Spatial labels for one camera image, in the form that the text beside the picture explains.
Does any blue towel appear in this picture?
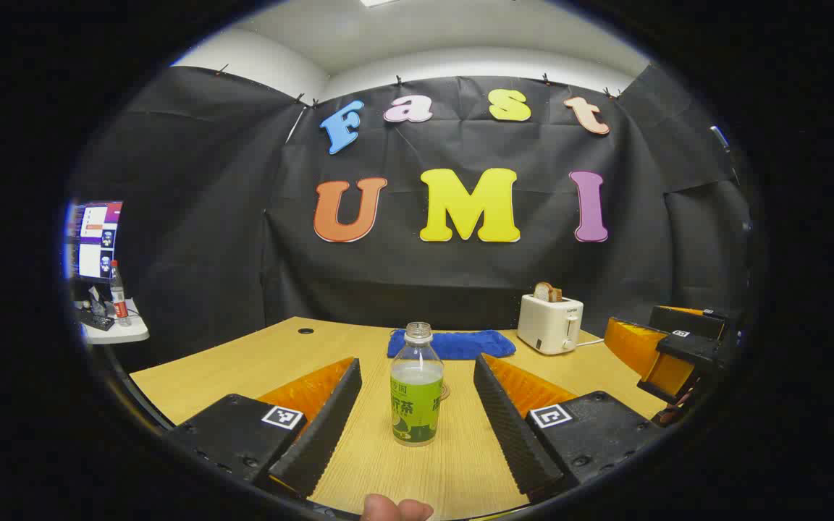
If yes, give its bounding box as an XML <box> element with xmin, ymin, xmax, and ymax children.
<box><xmin>387</xmin><ymin>329</ymin><xmax>517</xmax><ymax>360</ymax></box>

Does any white side table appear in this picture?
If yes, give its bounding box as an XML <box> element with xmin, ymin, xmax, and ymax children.
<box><xmin>80</xmin><ymin>300</ymin><xmax>150</xmax><ymax>345</ymax></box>

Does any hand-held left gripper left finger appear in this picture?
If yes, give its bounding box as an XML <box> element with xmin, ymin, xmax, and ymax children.
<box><xmin>166</xmin><ymin>356</ymin><xmax>363</xmax><ymax>501</ymax></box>

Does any red label plastic bottle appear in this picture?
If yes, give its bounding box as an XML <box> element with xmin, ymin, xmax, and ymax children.
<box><xmin>109</xmin><ymin>260</ymin><xmax>132</xmax><ymax>326</ymax></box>

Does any computer monitor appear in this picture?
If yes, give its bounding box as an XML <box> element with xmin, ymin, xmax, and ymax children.
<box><xmin>66</xmin><ymin>201</ymin><xmax>123</xmax><ymax>283</ymax></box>

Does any white toaster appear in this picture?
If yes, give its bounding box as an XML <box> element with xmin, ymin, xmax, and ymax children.
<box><xmin>517</xmin><ymin>293</ymin><xmax>584</xmax><ymax>355</ymax></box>

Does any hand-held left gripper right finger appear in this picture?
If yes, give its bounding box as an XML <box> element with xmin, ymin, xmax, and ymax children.
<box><xmin>472</xmin><ymin>352</ymin><xmax>670</xmax><ymax>505</ymax></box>

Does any black desktop device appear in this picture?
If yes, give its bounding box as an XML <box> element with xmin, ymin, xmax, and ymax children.
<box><xmin>77</xmin><ymin>286</ymin><xmax>115</xmax><ymax>332</ymax></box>

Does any green label water bottle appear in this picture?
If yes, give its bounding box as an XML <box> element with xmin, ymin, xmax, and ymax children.
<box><xmin>390</xmin><ymin>322</ymin><xmax>445</xmax><ymax>447</ymax></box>

